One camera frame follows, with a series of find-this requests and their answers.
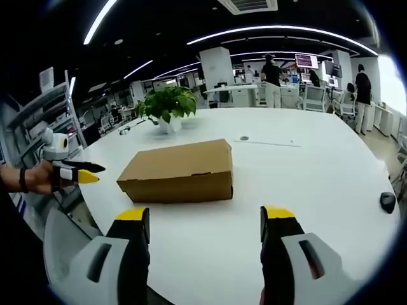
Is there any black wristband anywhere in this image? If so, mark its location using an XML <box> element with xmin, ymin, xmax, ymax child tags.
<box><xmin>18</xmin><ymin>166</ymin><xmax>30</xmax><ymax>194</ymax></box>

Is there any brown cardboard shoe box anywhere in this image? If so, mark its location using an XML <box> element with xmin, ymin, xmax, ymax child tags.
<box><xmin>116</xmin><ymin>138</ymin><xmax>235</xmax><ymax>204</ymax></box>

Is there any white office desk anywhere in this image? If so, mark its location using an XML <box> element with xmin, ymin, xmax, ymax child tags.
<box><xmin>203</xmin><ymin>83</ymin><xmax>259</xmax><ymax>109</ymax></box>

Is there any grey metal shelf rack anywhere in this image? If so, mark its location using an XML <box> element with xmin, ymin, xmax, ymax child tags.
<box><xmin>4</xmin><ymin>66</ymin><xmax>88</xmax><ymax>169</ymax></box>

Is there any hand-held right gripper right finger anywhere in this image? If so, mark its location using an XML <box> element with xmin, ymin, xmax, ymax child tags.
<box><xmin>259</xmin><ymin>205</ymin><xmax>352</xmax><ymax>305</ymax></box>

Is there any person's left hand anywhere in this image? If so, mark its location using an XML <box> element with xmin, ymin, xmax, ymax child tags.
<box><xmin>24</xmin><ymin>158</ymin><xmax>64</xmax><ymax>195</ymax></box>

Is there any black computer mouse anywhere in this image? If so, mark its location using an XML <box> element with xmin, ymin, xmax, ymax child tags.
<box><xmin>379</xmin><ymin>191</ymin><xmax>397</xmax><ymax>215</ymax></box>

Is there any grey office chair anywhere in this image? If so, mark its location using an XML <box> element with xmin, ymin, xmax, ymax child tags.
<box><xmin>43</xmin><ymin>208</ymin><xmax>104</xmax><ymax>287</ymax></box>

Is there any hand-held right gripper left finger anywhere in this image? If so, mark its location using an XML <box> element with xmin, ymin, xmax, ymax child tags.
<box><xmin>67</xmin><ymin>207</ymin><xmax>151</xmax><ymax>305</ymax></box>

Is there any ceiling air vent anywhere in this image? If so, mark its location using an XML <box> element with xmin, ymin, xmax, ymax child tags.
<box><xmin>217</xmin><ymin>0</ymin><xmax>281</xmax><ymax>16</ymax></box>

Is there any green potted plant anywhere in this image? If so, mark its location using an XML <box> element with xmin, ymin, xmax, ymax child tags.
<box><xmin>135</xmin><ymin>85</ymin><xmax>199</xmax><ymax>125</ymax></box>

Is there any white mesh office chair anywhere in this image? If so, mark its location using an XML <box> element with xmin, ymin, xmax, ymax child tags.
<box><xmin>303</xmin><ymin>85</ymin><xmax>328</xmax><ymax>112</ymax></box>

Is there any white plant pot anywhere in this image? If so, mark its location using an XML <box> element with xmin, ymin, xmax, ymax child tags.
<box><xmin>158</xmin><ymin>114</ymin><xmax>183</xmax><ymax>133</ymax></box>

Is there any wall monitor screen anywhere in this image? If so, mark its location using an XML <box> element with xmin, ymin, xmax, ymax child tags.
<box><xmin>294</xmin><ymin>53</ymin><xmax>319</xmax><ymax>70</ymax></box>

